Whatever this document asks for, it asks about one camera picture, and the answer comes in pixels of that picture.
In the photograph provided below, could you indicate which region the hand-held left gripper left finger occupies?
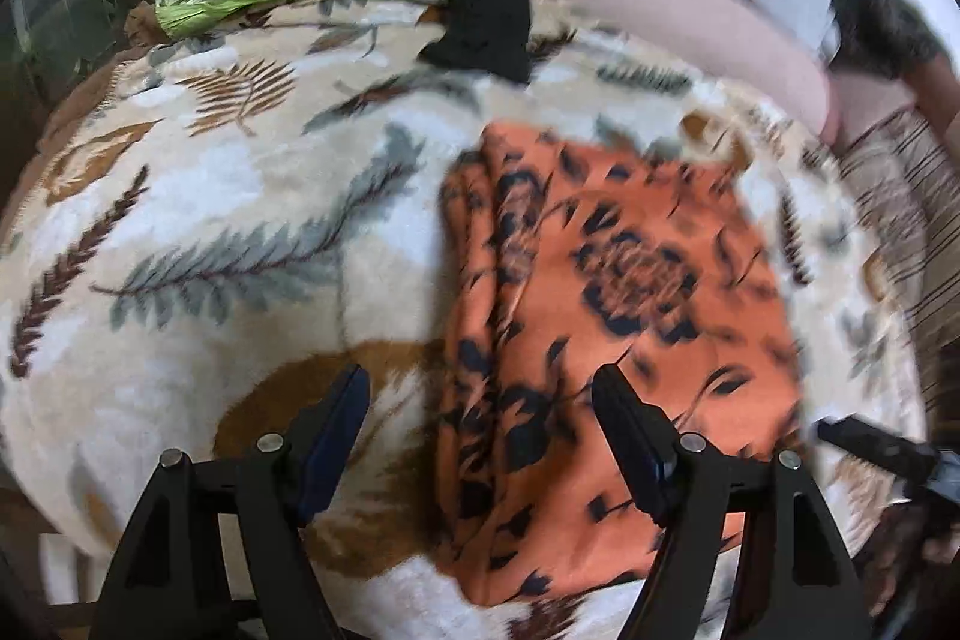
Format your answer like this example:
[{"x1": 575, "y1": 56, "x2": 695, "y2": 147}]
[{"x1": 90, "y1": 364, "x2": 372, "y2": 640}]

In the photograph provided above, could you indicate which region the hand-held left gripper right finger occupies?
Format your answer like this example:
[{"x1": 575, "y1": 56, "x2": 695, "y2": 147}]
[{"x1": 591, "y1": 364, "x2": 871, "y2": 640}]

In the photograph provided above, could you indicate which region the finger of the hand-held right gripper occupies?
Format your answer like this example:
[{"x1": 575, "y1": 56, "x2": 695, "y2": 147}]
[{"x1": 817, "y1": 415, "x2": 940, "y2": 498}]

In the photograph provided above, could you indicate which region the orange floral cloth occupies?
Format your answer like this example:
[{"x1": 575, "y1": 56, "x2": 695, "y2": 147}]
[{"x1": 435, "y1": 119, "x2": 807, "y2": 611}]

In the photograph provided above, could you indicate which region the striped cloth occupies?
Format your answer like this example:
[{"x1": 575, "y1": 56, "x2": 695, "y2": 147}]
[{"x1": 836, "y1": 107, "x2": 960, "y2": 401}]

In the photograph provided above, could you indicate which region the leaf print blanket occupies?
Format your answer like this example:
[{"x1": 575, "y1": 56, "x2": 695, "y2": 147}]
[{"x1": 0, "y1": 0, "x2": 931, "y2": 640}]

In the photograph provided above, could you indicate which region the dark patterned cloth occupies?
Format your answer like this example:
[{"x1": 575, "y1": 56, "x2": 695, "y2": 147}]
[{"x1": 829, "y1": 0, "x2": 950, "y2": 82}]

